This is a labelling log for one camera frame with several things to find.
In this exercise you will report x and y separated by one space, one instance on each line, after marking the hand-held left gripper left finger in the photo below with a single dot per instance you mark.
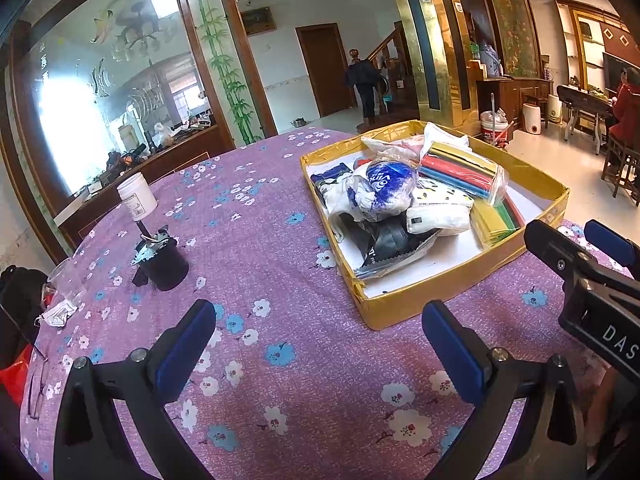
185 350

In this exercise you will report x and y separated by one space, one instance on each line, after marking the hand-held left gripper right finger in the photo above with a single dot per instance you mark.
455 355

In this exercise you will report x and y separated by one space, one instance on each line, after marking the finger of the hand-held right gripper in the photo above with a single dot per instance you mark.
555 247
610 240

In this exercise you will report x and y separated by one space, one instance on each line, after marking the yellow cardboard box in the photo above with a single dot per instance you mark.
450 305

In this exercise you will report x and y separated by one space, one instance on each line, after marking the pack of coloured sheets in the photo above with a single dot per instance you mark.
460 175

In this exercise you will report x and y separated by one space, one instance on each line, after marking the white napkin pack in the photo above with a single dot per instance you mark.
435 217

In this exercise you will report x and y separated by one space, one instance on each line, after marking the black foil bag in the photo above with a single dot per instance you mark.
390 240

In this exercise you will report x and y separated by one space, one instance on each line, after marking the blue and white plastic bag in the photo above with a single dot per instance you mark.
385 185

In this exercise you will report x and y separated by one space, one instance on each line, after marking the pink tissue pack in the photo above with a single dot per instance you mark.
390 147

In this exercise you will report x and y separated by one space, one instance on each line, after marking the wooden chair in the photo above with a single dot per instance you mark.
622 165

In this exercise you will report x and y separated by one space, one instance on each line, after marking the black cylindrical motor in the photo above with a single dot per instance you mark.
165 265

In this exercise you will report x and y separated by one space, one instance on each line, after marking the purple floral tablecloth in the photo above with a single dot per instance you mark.
275 270

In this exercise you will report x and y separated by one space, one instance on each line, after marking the white humidifier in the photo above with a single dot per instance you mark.
532 119

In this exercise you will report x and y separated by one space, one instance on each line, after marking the red and white bucket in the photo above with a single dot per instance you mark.
495 130

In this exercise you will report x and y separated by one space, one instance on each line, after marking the crumpled white wrapper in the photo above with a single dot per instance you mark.
57 315

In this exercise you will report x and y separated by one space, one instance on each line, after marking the clear plastic cup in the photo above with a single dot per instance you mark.
67 282

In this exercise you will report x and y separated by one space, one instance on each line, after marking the dark wooden desk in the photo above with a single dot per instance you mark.
582 100

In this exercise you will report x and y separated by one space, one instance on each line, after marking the eyeglasses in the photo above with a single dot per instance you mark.
39 354

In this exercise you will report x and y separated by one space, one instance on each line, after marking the wooden cabinet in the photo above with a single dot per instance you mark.
510 95

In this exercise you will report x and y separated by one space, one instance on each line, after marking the white plastic jar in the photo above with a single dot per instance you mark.
137 197

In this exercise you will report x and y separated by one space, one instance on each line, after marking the black backpack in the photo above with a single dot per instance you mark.
17 300

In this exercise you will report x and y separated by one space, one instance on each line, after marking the large red plastic bag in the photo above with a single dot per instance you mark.
12 380

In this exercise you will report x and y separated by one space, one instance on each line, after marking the wooden sideboard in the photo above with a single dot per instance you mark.
190 150

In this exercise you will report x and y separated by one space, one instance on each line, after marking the wooden staircase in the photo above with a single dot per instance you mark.
400 70

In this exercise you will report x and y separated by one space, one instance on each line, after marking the gold pillar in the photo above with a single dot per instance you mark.
425 35

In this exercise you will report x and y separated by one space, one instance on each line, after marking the metal kettle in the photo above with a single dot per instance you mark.
299 122

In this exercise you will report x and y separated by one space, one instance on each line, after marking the brown wooden door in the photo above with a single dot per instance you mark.
325 70

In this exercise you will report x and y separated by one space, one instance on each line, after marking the bamboo painted panel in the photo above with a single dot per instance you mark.
225 60

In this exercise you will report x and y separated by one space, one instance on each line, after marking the large etched wall mirror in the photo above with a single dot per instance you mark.
65 110

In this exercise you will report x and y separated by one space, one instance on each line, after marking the small framed wall picture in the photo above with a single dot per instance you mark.
258 21

